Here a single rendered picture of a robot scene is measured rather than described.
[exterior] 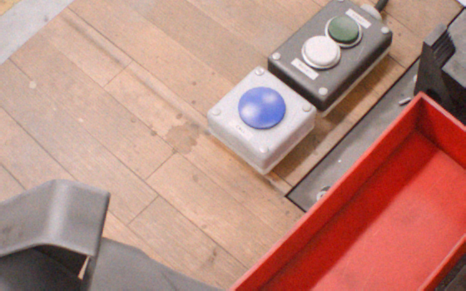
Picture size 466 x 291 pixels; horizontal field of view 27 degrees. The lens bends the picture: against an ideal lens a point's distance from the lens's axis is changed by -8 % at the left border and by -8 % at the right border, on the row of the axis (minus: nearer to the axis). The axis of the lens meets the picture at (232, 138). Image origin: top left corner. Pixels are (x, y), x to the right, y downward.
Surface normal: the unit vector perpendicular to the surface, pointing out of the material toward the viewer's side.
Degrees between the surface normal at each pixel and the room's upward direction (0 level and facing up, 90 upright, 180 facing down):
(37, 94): 0
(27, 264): 28
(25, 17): 0
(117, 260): 19
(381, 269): 0
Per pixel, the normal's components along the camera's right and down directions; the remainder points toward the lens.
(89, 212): 0.29, -0.43
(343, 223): -0.03, -0.49
